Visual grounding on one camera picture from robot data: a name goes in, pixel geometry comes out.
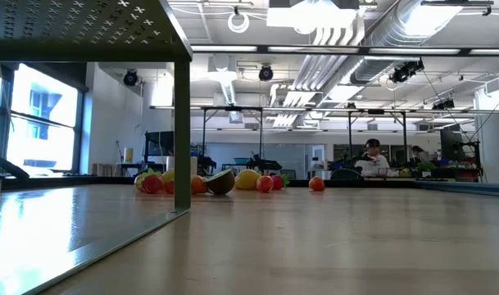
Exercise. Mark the red toy strawberry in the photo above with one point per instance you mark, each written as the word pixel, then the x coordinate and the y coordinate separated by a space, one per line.
pixel 152 185
pixel 170 187
pixel 278 182

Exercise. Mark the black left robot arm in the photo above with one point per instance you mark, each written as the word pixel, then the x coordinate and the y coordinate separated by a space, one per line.
pixel 7 164

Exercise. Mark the small orange toy fruit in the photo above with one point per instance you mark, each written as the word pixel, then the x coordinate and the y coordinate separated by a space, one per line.
pixel 316 183
pixel 198 184

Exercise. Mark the teal bin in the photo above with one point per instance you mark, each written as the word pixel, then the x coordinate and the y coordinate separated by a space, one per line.
pixel 241 160

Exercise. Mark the yellow toy mango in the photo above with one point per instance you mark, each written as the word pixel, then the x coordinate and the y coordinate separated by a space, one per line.
pixel 248 179

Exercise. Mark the red yellow toy apple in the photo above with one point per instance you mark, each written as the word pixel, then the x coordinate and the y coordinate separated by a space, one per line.
pixel 264 183

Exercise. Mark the toy kiwi half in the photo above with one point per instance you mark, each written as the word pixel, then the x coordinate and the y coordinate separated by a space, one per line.
pixel 220 182

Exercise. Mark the black hanging spotlight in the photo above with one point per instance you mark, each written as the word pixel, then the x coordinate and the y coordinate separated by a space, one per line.
pixel 266 73
pixel 130 78

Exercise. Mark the yellow toy lemon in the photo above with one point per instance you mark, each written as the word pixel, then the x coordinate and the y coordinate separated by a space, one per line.
pixel 169 175

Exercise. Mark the black monitor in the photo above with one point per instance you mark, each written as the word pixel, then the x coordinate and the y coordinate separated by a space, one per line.
pixel 161 143

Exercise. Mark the overhead light bar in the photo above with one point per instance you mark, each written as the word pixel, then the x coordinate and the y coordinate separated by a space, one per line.
pixel 224 48

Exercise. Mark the orange yellow toy peach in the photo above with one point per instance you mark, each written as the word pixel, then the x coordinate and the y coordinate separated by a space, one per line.
pixel 138 182

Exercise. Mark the yellow container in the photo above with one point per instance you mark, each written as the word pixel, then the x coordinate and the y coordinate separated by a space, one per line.
pixel 128 155

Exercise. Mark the person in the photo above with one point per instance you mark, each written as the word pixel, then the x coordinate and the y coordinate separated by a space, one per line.
pixel 372 162
pixel 419 155

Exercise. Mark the wooden crates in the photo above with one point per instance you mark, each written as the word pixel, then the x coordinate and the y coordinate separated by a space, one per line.
pixel 103 169

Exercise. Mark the green perforated metal shelf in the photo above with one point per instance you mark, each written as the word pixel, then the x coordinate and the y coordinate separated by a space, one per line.
pixel 89 28

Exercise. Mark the large window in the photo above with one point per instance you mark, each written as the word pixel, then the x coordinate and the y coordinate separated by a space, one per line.
pixel 44 123

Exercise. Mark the black equipment rack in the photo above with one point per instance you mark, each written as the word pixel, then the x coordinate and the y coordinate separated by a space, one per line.
pixel 458 151

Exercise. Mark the black workstation frame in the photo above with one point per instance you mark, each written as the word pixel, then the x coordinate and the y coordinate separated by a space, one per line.
pixel 260 131

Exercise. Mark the silver ventilation duct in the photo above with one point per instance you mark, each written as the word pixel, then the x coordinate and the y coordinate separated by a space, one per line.
pixel 396 37

